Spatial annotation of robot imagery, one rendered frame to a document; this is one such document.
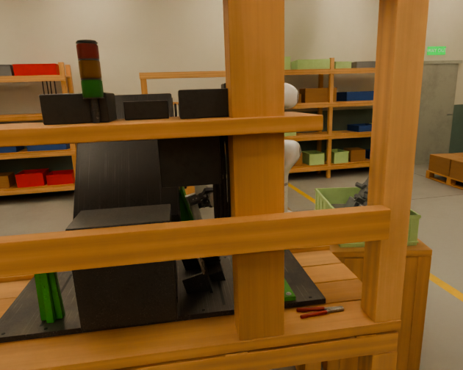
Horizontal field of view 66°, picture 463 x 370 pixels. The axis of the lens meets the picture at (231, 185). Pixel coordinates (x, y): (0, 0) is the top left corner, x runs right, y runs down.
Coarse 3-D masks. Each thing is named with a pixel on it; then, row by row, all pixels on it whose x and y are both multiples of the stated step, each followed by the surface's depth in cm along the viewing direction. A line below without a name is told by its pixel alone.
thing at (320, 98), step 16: (288, 64) 623; (304, 64) 631; (320, 64) 635; (336, 64) 640; (352, 64) 667; (368, 64) 655; (320, 80) 682; (304, 96) 652; (320, 96) 653; (336, 96) 656; (352, 96) 662; (368, 96) 669; (320, 112) 697; (352, 128) 698; (368, 128) 682; (320, 144) 713; (304, 160) 699; (320, 160) 680; (336, 160) 685; (352, 160) 697; (368, 160) 707
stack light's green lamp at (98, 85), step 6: (84, 84) 86; (90, 84) 86; (96, 84) 86; (102, 84) 88; (84, 90) 86; (90, 90) 86; (96, 90) 87; (102, 90) 88; (84, 96) 87; (90, 96) 86; (96, 96) 87; (102, 96) 89
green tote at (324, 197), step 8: (320, 192) 245; (328, 192) 244; (336, 192) 244; (344, 192) 244; (352, 192) 244; (320, 200) 230; (328, 200) 246; (336, 200) 246; (344, 200) 246; (320, 208) 231; (328, 208) 212; (416, 216) 185; (416, 224) 186; (408, 232) 187; (416, 232) 187; (408, 240) 188; (416, 240) 188
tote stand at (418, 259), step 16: (336, 256) 186; (352, 256) 185; (416, 256) 185; (416, 272) 187; (416, 288) 189; (416, 304) 191; (416, 320) 194; (400, 336) 196; (416, 336) 196; (400, 352) 199; (416, 352) 198; (336, 368) 202; (352, 368) 202; (400, 368) 201; (416, 368) 201
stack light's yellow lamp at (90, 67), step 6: (84, 60) 85; (90, 60) 85; (96, 60) 86; (84, 66) 85; (90, 66) 85; (96, 66) 86; (84, 72) 85; (90, 72) 85; (96, 72) 86; (84, 78) 86; (90, 78) 85; (96, 78) 86
